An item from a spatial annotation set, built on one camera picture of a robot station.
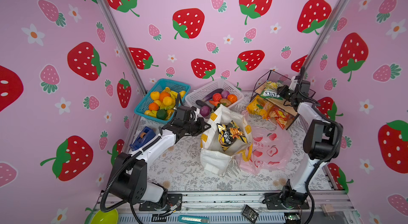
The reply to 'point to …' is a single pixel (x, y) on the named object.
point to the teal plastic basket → (144, 104)
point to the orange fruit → (163, 94)
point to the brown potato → (226, 101)
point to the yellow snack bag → (259, 106)
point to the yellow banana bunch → (173, 95)
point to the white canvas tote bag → (213, 160)
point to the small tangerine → (153, 106)
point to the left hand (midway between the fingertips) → (212, 125)
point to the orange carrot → (214, 103)
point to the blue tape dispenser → (145, 135)
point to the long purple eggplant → (210, 96)
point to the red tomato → (217, 96)
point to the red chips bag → (285, 119)
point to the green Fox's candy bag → (270, 91)
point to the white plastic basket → (200, 92)
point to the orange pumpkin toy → (232, 97)
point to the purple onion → (204, 111)
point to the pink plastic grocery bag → (272, 149)
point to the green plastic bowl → (109, 217)
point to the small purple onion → (224, 94)
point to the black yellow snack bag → (228, 134)
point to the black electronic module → (249, 214)
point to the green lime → (161, 114)
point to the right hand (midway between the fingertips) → (279, 86)
